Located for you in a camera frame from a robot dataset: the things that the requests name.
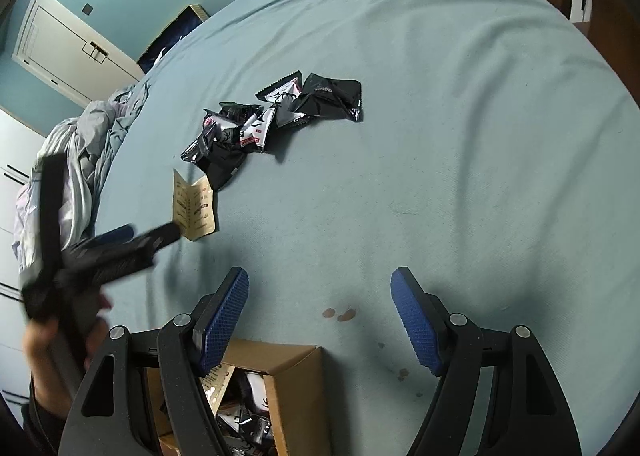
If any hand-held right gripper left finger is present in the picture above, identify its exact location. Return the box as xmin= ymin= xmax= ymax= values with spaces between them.
xmin=57 ymin=266 xmax=250 ymax=456

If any pile of black snack packets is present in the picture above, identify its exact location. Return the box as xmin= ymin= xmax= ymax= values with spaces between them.
xmin=210 ymin=370 xmax=274 ymax=456
xmin=180 ymin=70 xmax=363 ymax=191

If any cardboard box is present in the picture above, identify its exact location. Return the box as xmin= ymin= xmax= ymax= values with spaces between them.
xmin=144 ymin=338 xmax=334 ymax=456

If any white wardrobe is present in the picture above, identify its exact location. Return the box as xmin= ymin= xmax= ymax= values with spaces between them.
xmin=0 ymin=107 xmax=48 ymax=404

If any white door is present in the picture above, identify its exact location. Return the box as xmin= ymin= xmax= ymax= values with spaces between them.
xmin=12 ymin=0 xmax=147 ymax=109

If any person's left hand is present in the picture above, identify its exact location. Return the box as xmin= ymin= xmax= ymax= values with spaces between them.
xmin=22 ymin=293 xmax=114 ymax=418

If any brown paper packet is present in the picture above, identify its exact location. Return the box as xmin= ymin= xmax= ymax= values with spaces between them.
xmin=172 ymin=168 xmax=217 ymax=243
xmin=199 ymin=361 xmax=237 ymax=408

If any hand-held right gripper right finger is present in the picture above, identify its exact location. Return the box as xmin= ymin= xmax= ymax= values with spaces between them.
xmin=390 ymin=266 xmax=584 ymax=456

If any person's left forearm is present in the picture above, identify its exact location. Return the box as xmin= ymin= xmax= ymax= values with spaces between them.
xmin=22 ymin=378 xmax=68 ymax=456

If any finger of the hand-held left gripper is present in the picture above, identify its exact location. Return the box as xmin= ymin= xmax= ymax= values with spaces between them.
xmin=95 ymin=221 xmax=182 ymax=284
xmin=64 ymin=224 xmax=137 ymax=263

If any crumpled grey blanket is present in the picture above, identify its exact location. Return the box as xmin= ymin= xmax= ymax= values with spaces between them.
xmin=34 ymin=82 xmax=152 ymax=249

